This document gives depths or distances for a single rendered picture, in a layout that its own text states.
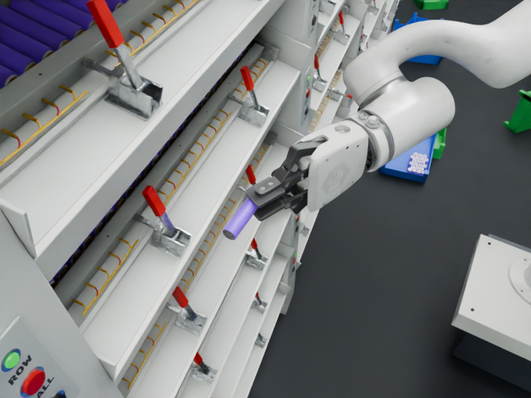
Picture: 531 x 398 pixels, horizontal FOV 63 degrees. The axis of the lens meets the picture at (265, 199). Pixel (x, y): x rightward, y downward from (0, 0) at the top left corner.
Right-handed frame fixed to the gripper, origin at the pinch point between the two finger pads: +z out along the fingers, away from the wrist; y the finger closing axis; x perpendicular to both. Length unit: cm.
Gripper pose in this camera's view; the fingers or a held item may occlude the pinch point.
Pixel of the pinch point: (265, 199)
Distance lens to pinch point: 54.8
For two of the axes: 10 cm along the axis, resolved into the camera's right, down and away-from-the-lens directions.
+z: -8.1, 4.7, -3.5
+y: 0.5, 6.5, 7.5
